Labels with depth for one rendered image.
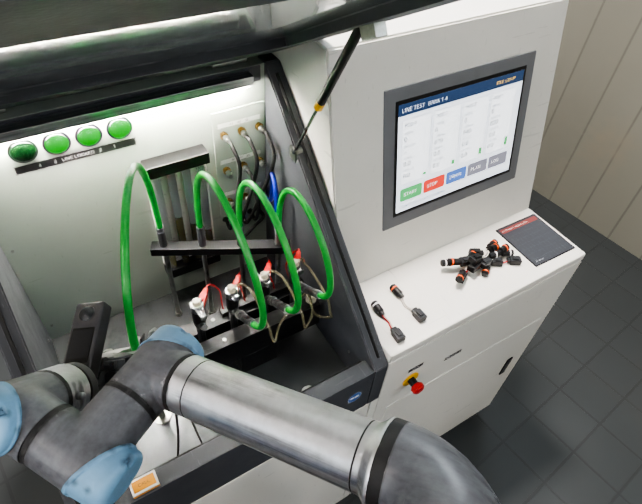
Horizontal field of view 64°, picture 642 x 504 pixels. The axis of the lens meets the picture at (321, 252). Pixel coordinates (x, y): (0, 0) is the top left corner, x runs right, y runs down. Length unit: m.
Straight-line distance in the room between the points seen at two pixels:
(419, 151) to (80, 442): 0.93
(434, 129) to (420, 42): 0.21
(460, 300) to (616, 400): 1.43
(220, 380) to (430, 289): 0.84
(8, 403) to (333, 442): 0.35
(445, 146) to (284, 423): 0.90
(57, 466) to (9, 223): 0.68
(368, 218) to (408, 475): 0.82
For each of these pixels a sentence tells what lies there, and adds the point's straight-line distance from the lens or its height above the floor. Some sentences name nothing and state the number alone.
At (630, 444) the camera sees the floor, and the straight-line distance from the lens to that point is 2.59.
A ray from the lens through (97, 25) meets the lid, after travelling 0.25.
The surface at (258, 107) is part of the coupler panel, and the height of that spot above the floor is 1.35.
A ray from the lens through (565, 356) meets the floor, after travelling 2.69.
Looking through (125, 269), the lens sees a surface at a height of 1.37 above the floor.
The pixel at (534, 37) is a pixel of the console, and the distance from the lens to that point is 1.45.
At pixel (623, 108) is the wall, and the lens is 3.11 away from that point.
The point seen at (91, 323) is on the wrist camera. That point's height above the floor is 1.36.
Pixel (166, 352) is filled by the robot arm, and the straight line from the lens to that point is 0.68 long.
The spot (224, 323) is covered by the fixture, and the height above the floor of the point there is 0.98.
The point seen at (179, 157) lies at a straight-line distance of 1.19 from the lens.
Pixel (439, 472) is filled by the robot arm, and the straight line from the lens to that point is 0.51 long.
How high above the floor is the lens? 1.99
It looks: 46 degrees down
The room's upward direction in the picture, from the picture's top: 6 degrees clockwise
